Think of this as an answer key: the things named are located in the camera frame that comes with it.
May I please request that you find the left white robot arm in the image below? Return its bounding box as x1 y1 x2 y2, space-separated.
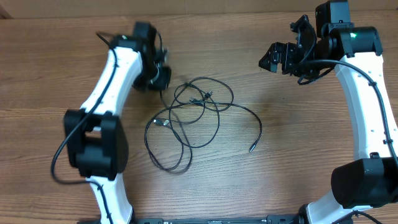
61 22 171 223

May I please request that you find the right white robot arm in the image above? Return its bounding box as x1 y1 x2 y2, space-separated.
259 1 397 223

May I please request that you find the thin black usb cable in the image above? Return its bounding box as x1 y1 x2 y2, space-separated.
144 90 221 174

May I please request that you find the thick black tagged cable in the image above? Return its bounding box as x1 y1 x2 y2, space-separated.
169 77 234 126

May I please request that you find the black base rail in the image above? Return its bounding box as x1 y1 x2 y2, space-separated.
130 215 305 224

